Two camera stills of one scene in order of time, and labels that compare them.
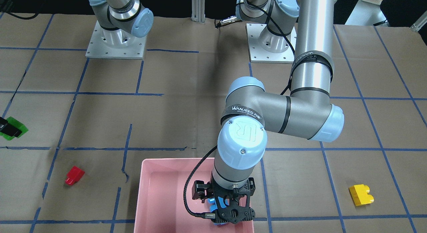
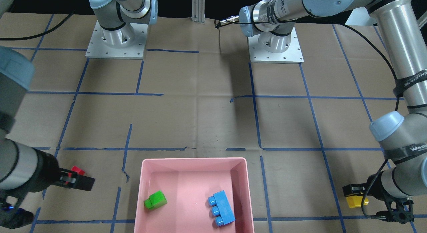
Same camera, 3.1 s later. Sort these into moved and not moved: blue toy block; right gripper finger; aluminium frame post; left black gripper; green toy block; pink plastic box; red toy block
Moved: left black gripper; green toy block; right gripper finger
Not moved: aluminium frame post; red toy block; pink plastic box; blue toy block
